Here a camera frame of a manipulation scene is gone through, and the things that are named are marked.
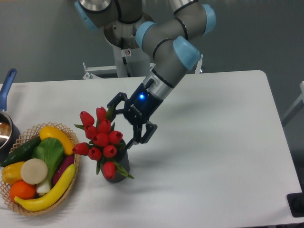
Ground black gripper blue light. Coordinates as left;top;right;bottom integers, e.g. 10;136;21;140
107;83;163;150

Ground red tulip bouquet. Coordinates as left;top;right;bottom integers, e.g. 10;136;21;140
72;107;123;174

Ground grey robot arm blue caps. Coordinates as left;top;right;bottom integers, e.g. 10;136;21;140
75;0;216;148

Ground dark grey ribbed vase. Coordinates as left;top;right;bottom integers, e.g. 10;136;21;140
99;139;130;183

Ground purple sweet potato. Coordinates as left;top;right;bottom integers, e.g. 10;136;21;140
52;154;75;186

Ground yellow squash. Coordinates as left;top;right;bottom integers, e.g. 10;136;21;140
39;125;74;155

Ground green bok choy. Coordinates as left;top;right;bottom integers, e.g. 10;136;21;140
31;138;64;196

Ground woven wicker basket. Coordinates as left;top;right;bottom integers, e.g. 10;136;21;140
0;122;80;216

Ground yellow banana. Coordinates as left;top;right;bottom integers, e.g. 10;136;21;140
14;164;76;212

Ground beige round slice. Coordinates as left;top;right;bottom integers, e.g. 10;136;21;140
20;158;48;185

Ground green cucumber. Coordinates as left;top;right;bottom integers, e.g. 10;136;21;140
0;136;41;167

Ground orange fruit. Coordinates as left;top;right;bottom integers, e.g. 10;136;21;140
9;180;36;202

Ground yellow bell pepper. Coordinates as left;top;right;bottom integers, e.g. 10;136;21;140
1;161;25;185

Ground black device at table edge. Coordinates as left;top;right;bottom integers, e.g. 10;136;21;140
286;192;304;218

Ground blue handled saucepan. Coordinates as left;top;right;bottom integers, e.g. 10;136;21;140
0;68;20;162

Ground white frame at right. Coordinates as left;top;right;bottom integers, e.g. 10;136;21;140
281;81;304;127

